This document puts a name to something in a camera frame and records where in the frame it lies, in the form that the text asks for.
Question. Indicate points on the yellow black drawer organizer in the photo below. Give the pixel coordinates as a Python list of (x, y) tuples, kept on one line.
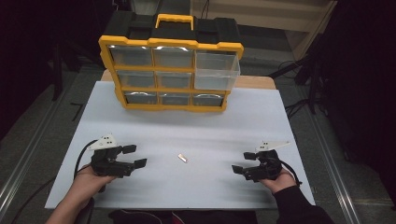
[(174, 42)]

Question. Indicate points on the white board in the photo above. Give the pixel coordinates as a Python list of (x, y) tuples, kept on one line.
[(193, 133)]

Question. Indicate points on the clear plastic organizer drawer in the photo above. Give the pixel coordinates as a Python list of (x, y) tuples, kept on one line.
[(214, 74)]

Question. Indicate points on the black metal stand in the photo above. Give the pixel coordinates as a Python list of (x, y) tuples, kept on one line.
[(57, 77)]

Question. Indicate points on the person's dark clothing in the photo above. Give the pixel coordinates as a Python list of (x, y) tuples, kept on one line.
[(218, 217)]

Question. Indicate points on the light wooden shelf unit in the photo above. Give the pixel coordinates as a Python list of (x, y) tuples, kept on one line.
[(264, 12)]

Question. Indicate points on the metal floor rail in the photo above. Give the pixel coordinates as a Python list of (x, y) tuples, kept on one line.
[(18, 177), (339, 186)]

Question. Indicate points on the person's left hand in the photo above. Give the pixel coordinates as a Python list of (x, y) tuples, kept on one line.
[(85, 186)]

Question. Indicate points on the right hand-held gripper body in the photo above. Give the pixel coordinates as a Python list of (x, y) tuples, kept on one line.
[(267, 168)]

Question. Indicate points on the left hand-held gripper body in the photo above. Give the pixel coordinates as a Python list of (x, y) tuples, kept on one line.
[(107, 165)]

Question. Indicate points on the set of clear drawers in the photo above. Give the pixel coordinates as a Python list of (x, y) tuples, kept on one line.
[(130, 56)]

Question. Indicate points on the person's right hand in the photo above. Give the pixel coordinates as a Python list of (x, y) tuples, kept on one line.
[(280, 183)]

